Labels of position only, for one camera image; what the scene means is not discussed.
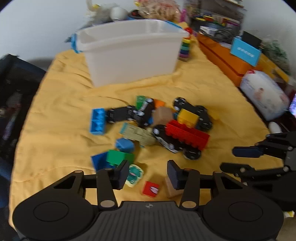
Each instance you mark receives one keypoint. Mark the red printed block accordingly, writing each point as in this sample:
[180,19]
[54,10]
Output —
[151,188]

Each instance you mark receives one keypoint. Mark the white wet wipes pack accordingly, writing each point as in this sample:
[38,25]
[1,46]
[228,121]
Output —
[263,95]

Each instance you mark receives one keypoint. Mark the orange box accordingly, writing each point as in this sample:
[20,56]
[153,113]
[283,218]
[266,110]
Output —
[222,58]

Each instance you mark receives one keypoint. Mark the plain wooden block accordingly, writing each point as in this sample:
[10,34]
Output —
[171,191]

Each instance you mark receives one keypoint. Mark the yellow brick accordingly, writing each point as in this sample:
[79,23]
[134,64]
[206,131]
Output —
[187,118]

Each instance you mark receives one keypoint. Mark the white plastic storage bin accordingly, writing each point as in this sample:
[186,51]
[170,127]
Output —
[129,51]

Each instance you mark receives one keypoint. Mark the yellow box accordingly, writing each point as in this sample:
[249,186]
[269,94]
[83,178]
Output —
[272,67]

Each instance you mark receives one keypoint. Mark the cluttered shelf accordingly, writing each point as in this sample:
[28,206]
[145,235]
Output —
[215,18]

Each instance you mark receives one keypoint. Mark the dark blue hollow block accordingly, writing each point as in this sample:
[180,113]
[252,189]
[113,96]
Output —
[99,162]

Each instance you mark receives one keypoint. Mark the clear bag of toys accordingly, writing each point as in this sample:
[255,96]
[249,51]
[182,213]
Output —
[157,10]

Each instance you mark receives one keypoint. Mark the blue two-stud brick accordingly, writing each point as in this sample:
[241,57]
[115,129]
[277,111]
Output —
[98,121]

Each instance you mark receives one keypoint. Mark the tan block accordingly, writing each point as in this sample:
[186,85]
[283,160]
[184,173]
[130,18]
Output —
[163,117]

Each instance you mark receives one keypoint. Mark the white plush toy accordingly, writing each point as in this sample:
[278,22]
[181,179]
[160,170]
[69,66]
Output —
[101,12]

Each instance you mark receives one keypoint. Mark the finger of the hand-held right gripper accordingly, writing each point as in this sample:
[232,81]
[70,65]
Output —
[235,168]
[246,152]

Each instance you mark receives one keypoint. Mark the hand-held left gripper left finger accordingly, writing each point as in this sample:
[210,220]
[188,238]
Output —
[122,175]

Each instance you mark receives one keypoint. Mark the teal and cream printed block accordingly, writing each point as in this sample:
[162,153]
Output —
[135,175]

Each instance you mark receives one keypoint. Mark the blue card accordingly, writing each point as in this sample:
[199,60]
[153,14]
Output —
[245,51]

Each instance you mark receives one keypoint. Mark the green brick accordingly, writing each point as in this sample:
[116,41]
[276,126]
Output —
[118,157]

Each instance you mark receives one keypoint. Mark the long red brick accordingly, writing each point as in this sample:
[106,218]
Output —
[187,134]

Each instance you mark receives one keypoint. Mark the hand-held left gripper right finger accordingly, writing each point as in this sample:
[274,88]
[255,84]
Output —
[174,176]

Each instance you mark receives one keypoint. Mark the black box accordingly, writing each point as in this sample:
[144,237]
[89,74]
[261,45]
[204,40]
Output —
[252,39]

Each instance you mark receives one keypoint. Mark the green printed block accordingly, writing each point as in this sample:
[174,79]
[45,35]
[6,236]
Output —
[141,102]

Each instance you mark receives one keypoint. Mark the black and blue bag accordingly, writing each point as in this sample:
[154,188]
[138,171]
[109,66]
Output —
[16,104]

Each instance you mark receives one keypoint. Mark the light blue cube block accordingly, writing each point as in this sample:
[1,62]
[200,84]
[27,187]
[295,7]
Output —
[124,145]

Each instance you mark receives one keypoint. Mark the yellow blanket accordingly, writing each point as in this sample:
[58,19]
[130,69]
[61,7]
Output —
[57,104]

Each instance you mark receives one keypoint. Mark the orange block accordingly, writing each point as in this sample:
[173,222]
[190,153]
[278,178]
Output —
[159,103]

